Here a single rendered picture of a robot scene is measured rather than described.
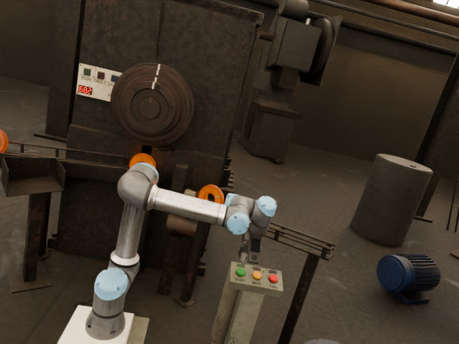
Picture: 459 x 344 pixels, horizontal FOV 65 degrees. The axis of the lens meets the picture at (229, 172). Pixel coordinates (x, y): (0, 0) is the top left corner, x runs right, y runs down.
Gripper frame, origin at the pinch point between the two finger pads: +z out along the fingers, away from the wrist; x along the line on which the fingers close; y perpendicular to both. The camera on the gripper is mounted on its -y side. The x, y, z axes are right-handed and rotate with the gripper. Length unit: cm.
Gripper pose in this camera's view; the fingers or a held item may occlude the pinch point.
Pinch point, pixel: (244, 263)
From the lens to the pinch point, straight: 161.2
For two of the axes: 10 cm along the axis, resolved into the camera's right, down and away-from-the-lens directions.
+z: -2.3, 7.7, 6.0
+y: 0.5, -6.0, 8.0
